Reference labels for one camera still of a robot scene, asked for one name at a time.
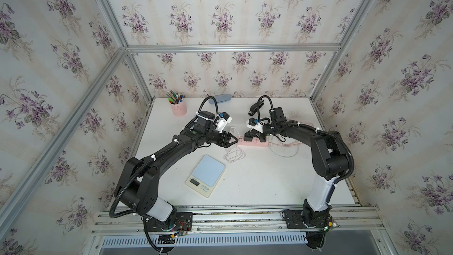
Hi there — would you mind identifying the pink metal pen bucket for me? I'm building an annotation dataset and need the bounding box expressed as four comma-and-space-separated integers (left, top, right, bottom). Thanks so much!
171, 102, 187, 117

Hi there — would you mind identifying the blue cream kitchen scale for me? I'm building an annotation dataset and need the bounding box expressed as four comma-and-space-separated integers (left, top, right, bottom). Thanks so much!
185, 155, 225, 198

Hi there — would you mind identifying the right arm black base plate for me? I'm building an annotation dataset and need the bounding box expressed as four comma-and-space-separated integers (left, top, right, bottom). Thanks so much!
281, 209, 332, 230

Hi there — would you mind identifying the white usb charging cable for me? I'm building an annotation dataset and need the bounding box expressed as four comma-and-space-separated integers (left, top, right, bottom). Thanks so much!
223, 126, 300, 164

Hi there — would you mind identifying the pink power strip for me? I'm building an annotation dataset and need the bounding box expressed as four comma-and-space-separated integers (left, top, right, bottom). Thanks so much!
237, 136, 269, 148

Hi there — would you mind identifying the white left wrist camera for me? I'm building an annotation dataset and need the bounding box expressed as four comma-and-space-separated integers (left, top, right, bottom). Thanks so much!
215, 112, 232, 133

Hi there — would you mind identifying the blue fabric glasses case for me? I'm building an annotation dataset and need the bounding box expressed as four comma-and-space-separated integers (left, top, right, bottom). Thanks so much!
214, 94, 232, 103

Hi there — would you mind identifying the black stapler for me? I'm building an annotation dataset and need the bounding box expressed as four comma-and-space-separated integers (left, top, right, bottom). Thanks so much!
248, 100, 264, 116

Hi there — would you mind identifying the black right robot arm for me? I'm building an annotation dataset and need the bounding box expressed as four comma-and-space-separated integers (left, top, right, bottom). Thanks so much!
243, 95, 355, 227

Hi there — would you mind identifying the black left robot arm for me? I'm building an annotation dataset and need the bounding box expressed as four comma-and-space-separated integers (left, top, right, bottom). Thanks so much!
109, 96, 238, 222

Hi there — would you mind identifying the aluminium mounting rail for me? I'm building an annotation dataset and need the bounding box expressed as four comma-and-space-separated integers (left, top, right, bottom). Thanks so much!
89, 205, 385, 236

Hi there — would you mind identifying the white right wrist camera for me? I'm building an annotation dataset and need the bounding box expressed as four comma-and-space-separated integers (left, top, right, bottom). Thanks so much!
247, 118, 264, 132

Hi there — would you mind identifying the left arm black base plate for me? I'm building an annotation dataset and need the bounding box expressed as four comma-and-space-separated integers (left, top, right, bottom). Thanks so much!
143, 212, 193, 236

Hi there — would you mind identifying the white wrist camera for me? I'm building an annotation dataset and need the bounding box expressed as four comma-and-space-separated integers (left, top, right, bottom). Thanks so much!
247, 118, 264, 132
215, 112, 232, 133

